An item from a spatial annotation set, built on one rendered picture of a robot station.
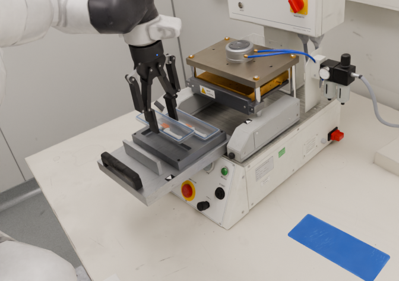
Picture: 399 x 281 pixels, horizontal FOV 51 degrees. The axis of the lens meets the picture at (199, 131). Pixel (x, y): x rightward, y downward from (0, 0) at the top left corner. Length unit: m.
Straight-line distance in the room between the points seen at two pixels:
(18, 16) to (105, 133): 1.08
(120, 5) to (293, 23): 0.55
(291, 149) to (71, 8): 0.71
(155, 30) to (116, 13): 0.13
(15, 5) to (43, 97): 1.94
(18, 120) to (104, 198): 1.30
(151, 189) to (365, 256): 0.54
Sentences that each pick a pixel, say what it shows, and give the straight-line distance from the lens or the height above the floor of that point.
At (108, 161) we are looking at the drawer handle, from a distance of 1.06.
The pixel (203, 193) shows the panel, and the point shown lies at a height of 0.81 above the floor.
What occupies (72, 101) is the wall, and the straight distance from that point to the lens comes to 2.61.
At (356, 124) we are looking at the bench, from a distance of 1.55.
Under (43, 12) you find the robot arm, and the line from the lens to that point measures 0.66.
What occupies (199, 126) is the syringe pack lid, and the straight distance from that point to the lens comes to 1.10.
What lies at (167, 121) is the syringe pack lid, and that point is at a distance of 1.08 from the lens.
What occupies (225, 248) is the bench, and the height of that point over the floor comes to 0.75.
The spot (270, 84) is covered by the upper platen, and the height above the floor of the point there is 1.05.
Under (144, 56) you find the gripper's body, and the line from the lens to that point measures 0.94.
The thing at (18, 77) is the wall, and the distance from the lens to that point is 2.48.
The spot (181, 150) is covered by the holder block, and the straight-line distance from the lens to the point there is 1.07.
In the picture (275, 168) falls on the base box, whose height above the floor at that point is 0.83.
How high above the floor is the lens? 1.61
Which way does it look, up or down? 34 degrees down
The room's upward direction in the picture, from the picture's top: 9 degrees counter-clockwise
